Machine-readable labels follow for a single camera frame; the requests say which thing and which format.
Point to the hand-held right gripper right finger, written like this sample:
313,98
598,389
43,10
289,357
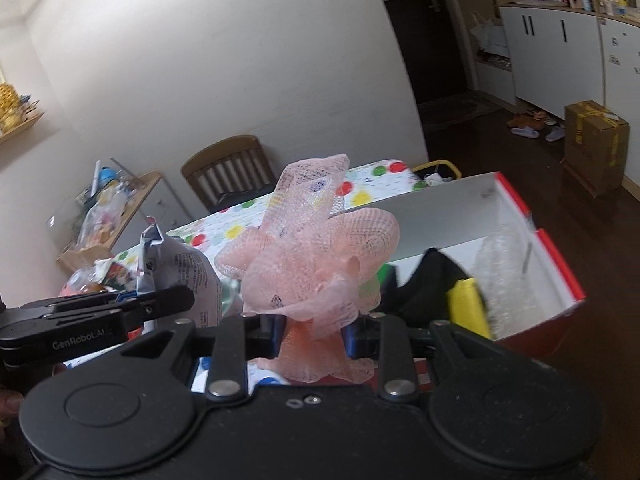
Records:
352,337

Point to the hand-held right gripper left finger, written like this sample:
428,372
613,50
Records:
276,335

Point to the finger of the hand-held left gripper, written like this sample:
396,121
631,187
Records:
167,301
90,302

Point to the silver white printed pouch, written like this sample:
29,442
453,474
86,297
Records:
175,270

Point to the festive printed green cloth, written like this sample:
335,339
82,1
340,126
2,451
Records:
117,272

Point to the green sponge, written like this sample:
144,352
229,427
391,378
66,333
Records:
385,280

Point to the pink mesh bath sponge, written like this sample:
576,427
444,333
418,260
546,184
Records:
310,260

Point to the black cloth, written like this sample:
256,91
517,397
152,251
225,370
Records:
430,285

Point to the yellow sponge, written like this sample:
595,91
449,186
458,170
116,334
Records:
467,305

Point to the red cardboard shoe box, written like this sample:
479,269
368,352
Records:
450,210

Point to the clear bubble wrap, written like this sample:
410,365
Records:
500,270

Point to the person's left hand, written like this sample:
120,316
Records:
9,402

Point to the clear bag of snacks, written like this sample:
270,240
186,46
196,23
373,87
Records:
100,220

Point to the light wooden side cabinet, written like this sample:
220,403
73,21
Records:
135,200

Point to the blue water bottle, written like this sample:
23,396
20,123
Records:
106,176

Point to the brown wooden chair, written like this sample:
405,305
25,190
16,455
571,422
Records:
225,152

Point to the yellow rimmed black bin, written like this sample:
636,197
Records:
430,172

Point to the golden ornament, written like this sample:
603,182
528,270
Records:
6,105

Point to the white slipper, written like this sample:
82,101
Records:
525,132

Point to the brown slippers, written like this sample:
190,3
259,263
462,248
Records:
525,120

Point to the lilac slipper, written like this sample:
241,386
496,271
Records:
555,134

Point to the dark entrance door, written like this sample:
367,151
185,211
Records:
430,50

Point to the taped brown cardboard box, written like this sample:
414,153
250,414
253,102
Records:
595,150

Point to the white tote bag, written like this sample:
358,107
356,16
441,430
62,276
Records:
487,35

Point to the wooden wall shelf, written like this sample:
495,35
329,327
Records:
22,129

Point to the white wall cabinet unit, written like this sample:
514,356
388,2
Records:
550,60

